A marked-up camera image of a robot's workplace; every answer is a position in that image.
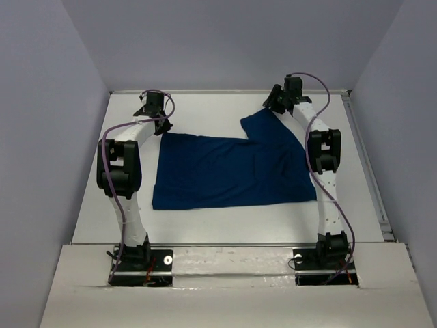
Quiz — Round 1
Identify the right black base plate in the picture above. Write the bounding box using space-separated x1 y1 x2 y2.
287 248 359 286

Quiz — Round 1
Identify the blue t shirt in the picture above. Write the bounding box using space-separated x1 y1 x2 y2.
152 109 317 210

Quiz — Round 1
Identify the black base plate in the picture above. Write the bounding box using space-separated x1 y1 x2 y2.
108 246 174 288
287 248 359 286

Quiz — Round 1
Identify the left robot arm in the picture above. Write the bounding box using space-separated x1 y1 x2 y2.
96 89 175 274

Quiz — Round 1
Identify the aluminium rail back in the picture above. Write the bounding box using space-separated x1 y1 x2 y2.
109 88 352 96

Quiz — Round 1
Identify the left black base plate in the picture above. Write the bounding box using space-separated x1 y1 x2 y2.
108 246 174 288

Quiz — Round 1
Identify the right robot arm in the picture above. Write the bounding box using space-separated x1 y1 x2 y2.
263 73 350 271

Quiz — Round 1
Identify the aluminium rail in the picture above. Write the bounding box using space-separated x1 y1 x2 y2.
109 88 352 96
69 240 398 247

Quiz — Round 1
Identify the aluminium rail front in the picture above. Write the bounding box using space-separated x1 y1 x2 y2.
69 240 398 247

